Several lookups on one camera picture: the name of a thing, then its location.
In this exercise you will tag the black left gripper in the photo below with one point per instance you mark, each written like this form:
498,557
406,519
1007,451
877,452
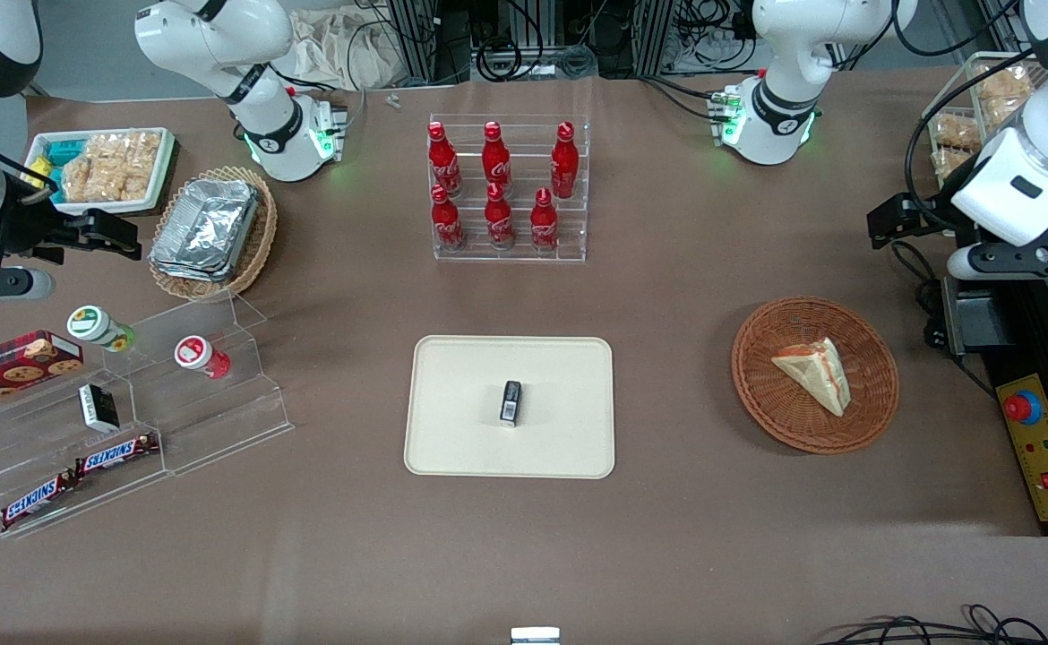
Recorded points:
929,216

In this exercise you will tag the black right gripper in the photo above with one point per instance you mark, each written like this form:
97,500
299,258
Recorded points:
24,230

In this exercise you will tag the triangle sandwich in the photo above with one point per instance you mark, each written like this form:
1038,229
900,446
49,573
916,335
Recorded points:
815,372

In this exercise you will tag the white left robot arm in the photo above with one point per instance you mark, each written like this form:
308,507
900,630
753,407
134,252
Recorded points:
788,107

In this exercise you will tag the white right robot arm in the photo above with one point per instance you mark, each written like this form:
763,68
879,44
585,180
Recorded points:
219,40

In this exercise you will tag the white rectangular snack tray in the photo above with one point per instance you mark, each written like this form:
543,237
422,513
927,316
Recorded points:
161,170

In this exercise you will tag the light oval wicker basket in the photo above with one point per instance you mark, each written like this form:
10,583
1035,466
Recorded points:
260,242

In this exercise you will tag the brown wicker basket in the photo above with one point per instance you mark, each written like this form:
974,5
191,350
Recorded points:
766,394

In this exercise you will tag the cream plastic tray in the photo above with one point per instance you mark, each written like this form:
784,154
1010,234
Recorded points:
461,412

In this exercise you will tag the clear bag of rice crackers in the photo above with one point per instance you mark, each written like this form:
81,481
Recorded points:
112,166

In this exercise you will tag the green lidded cup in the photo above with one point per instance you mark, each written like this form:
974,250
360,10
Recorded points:
94,326

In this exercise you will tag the stacked aluminium foil trays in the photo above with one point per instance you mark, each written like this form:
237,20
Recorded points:
206,228

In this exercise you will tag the bagged rice cracker snack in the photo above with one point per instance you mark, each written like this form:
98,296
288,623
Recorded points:
958,132
1003,90
949,163

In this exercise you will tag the teal snack box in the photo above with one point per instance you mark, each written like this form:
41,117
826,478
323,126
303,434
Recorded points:
63,152

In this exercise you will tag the small yellow packet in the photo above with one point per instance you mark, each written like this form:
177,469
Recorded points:
39,169

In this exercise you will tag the red lidded cup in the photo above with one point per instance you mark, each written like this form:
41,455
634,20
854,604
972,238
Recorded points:
197,354

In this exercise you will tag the red cookie box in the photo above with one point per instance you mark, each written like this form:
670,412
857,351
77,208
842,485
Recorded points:
13,367

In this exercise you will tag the black and white small box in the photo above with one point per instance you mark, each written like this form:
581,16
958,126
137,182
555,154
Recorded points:
98,408

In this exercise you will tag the black control box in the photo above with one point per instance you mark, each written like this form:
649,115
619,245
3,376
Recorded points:
1021,358

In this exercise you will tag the clear acrylic stepped shelf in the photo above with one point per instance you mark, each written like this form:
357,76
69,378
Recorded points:
219,421

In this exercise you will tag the snickers bar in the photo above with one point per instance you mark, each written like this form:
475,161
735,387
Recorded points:
116,454
38,499

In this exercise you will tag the red emergency stop button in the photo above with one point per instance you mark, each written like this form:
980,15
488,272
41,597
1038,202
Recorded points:
1022,408

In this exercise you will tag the beige cloth bag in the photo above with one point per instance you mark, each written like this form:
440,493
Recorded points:
345,49

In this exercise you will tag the clear acrylic bottle rack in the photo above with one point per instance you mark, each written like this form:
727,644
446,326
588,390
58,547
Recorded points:
569,228

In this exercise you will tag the red cola bottle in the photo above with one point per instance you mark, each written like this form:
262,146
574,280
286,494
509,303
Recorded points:
499,222
544,226
496,161
564,166
447,224
444,166

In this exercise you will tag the white device edge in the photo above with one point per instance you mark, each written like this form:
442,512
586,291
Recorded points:
535,636

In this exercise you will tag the grey metal bracket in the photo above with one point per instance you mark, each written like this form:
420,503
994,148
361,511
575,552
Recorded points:
972,318

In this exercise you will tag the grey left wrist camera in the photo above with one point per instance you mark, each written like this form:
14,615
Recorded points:
1008,261

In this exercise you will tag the aluminium frame post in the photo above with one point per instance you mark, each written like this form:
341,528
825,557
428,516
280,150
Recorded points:
416,40

